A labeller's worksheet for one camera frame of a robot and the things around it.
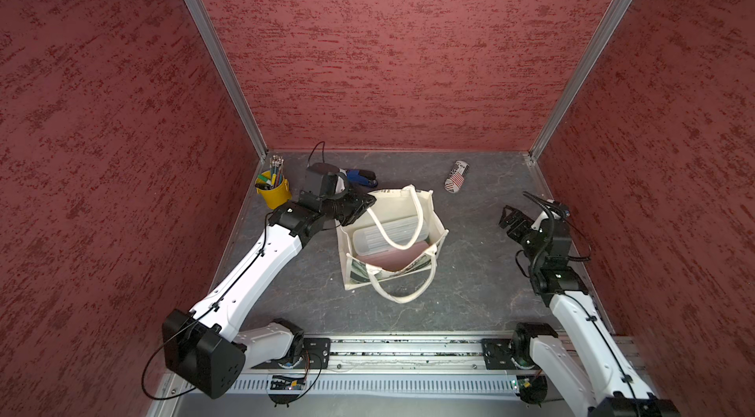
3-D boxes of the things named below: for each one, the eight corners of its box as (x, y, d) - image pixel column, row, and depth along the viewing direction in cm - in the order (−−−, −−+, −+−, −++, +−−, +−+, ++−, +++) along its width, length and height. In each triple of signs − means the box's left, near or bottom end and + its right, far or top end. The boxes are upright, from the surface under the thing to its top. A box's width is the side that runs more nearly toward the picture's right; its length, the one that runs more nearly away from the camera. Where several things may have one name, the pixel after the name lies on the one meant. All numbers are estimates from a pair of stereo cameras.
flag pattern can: (442, 190, 111) (443, 184, 108) (453, 164, 120) (455, 158, 117) (457, 195, 109) (459, 190, 107) (468, 169, 118) (470, 163, 115)
